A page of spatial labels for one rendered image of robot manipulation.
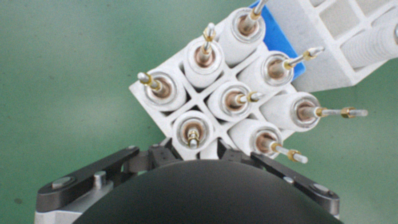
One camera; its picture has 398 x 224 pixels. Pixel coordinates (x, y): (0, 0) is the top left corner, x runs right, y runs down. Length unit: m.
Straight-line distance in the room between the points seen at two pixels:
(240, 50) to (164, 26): 0.40
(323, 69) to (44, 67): 1.06
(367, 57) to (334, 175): 0.55
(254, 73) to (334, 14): 0.42
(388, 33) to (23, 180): 1.27
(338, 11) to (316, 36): 0.13
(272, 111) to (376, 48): 0.31
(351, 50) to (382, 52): 0.05
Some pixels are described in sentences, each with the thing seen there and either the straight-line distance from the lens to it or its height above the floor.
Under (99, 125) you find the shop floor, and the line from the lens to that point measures 0.63.
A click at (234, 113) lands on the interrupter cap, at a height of 0.25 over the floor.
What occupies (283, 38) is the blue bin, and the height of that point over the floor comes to 0.11.
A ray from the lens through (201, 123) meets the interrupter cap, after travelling 0.24.
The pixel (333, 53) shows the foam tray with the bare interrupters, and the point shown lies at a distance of 0.56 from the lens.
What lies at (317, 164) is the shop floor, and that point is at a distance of 0.82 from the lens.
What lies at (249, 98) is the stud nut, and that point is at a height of 0.33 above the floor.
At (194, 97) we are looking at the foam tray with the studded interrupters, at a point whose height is 0.18.
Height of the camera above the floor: 0.49
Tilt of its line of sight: 87 degrees down
